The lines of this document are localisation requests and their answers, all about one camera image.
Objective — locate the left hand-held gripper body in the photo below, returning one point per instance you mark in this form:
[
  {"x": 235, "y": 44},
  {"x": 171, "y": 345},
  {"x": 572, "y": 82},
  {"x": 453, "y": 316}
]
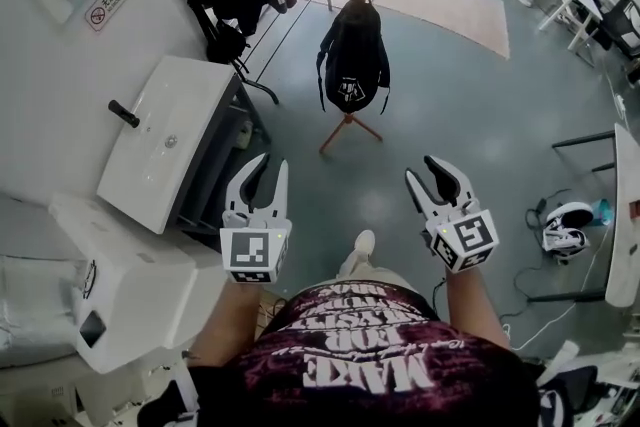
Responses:
[{"x": 255, "y": 250}]

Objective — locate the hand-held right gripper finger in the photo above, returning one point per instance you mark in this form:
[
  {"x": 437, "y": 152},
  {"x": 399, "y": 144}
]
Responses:
[
  {"x": 422, "y": 202},
  {"x": 457, "y": 185}
]

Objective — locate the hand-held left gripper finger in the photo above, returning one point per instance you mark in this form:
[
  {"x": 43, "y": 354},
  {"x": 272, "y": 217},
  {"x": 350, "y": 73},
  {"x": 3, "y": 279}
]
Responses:
[
  {"x": 237, "y": 195},
  {"x": 282, "y": 195}
]

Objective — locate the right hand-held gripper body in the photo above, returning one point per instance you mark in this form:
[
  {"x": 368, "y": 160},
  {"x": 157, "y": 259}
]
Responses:
[{"x": 465, "y": 240}]

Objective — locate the black backpack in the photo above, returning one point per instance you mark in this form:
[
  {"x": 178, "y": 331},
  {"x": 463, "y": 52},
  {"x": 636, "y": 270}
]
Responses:
[{"x": 352, "y": 55}]

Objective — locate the person's right forearm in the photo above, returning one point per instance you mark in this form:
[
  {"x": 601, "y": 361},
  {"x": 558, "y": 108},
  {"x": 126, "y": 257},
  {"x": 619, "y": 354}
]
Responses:
[{"x": 472, "y": 305}]

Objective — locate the person's left forearm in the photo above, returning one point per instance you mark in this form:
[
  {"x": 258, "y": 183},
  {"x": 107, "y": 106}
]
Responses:
[{"x": 230, "y": 315}]

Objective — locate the dark sink cabinet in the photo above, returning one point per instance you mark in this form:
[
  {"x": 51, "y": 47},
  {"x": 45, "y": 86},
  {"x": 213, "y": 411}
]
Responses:
[{"x": 225, "y": 145}]

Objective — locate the white shoe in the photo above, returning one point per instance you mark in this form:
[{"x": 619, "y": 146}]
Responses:
[{"x": 364, "y": 245}]

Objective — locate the beige trousers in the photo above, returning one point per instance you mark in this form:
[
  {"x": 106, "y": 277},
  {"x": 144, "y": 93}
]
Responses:
[{"x": 372, "y": 276}]

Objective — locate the white sink basin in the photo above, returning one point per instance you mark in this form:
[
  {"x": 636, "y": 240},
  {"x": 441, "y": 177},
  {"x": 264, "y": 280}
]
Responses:
[{"x": 165, "y": 135}]

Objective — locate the white headset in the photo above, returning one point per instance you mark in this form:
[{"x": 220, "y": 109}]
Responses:
[{"x": 567, "y": 230}]

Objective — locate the white toilet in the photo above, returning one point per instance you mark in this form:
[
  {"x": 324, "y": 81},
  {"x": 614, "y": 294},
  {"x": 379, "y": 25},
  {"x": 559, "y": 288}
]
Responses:
[{"x": 135, "y": 285}]

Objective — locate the teal water bottle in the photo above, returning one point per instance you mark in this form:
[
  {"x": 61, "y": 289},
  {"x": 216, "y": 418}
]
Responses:
[{"x": 601, "y": 211}]

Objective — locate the black faucet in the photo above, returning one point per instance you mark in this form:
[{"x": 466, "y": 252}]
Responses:
[{"x": 124, "y": 113}]

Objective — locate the small black bag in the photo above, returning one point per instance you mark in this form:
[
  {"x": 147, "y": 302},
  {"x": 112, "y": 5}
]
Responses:
[{"x": 227, "y": 42}]

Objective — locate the white office chair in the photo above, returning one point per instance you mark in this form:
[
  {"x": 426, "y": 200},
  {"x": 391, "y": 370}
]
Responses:
[{"x": 565, "y": 357}]

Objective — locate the black printed t-shirt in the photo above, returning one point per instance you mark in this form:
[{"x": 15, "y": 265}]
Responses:
[{"x": 360, "y": 365}]

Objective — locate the white power strip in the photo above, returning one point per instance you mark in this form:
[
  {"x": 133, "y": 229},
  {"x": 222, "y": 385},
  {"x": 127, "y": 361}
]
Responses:
[{"x": 622, "y": 107}]

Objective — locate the black office chair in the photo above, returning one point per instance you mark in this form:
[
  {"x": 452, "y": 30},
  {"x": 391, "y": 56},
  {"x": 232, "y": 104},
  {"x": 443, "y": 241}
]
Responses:
[{"x": 622, "y": 25}]

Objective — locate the clear plastic bag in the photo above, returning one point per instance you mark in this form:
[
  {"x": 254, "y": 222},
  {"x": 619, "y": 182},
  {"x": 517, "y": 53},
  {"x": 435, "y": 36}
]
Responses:
[{"x": 30, "y": 305}]

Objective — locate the black metal garment rail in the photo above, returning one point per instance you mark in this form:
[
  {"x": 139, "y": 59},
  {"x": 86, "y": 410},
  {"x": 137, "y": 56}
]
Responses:
[{"x": 260, "y": 85}]

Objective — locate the white desk with black frame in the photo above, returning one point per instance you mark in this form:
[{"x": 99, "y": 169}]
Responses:
[{"x": 627, "y": 215}]

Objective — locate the red and white wall sign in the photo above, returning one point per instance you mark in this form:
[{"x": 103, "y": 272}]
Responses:
[{"x": 110, "y": 2}]

